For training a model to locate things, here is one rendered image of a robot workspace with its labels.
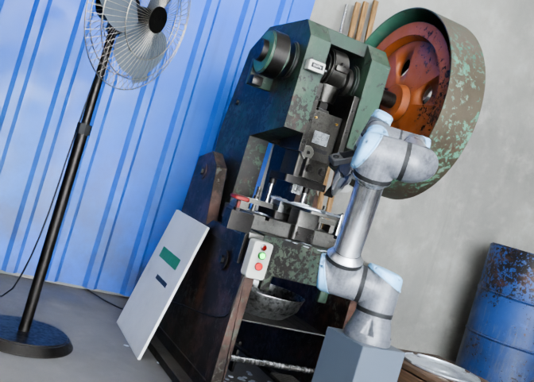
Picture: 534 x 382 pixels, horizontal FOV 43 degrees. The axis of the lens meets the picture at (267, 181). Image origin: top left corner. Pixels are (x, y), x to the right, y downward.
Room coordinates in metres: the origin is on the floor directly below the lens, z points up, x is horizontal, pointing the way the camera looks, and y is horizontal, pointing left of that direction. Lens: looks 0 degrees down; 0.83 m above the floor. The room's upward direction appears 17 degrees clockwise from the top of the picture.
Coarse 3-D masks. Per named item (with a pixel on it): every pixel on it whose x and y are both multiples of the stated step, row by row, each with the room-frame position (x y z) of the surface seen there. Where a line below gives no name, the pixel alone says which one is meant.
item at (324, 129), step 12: (324, 120) 2.73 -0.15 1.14; (336, 120) 2.76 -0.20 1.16; (312, 132) 2.72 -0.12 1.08; (324, 132) 2.74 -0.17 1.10; (336, 132) 2.76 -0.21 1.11; (312, 144) 2.72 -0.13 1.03; (324, 144) 2.74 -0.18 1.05; (288, 156) 2.77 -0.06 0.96; (300, 156) 2.71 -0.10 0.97; (312, 156) 2.73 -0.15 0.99; (324, 156) 2.75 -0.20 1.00; (288, 168) 2.75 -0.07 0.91; (300, 168) 2.71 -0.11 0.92; (312, 168) 2.70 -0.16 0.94; (324, 168) 2.73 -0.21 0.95; (312, 180) 2.74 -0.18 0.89
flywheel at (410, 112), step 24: (408, 24) 2.99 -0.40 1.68; (384, 48) 3.12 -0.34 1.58; (408, 48) 3.00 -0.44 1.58; (432, 48) 2.85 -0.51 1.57; (408, 72) 2.95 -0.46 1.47; (432, 72) 2.80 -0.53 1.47; (408, 96) 2.89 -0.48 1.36; (432, 96) 2.76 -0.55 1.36; (408, 120) 2.86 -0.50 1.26; (432, 120) 2.66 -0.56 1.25
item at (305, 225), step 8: (296, 208) 2.61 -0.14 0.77; (304, 208) 2.56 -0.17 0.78; (296, 216) 2.64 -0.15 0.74; (304, 216) 2.64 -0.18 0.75; (312, 216) 2.65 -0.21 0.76; (320, 216) 2.53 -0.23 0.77; (328, 216) 2.55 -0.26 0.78; (296, 224) 2.63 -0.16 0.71; (304, 224) 2.64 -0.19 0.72; (312, 224) 2.66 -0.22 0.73; (296, 232) 2.63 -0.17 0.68; (304, 232) 2.65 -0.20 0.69; (312, 232) 2.66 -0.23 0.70; (296, 240) 2.64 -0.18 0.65; (304, 240) 2.65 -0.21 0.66; (312, 240) 2.67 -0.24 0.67
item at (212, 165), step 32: (224, 160) 3.00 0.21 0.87; (192, 192) 3.11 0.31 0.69; (224, 256) 2.60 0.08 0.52; (192, 288) 2.82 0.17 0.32; (224, 288) 2.55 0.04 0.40; (192, 320) 2.74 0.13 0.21; (224, 320) 2.46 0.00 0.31; (160, 352) 2.81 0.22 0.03; (192, 352) 2.65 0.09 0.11; (224, 352) 2.44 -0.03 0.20
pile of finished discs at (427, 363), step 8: (408, 360) 2.48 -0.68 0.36; (416, 360) 2.55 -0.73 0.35; (424, 360) 2.59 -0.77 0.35; (432, 360) 2.64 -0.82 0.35; (440, 360) 2.67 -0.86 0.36; (424, 368) 2.41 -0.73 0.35; (432, 368) 2.47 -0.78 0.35; (440, 368) 2.48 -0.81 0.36; (448, 368) 2.53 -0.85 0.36; (456, 368) 2.61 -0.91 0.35; (448, 376) 2.41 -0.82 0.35; (456, 376) 2.46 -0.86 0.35; (464, 376) 2.50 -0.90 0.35; (472, 376) 2.54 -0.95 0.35
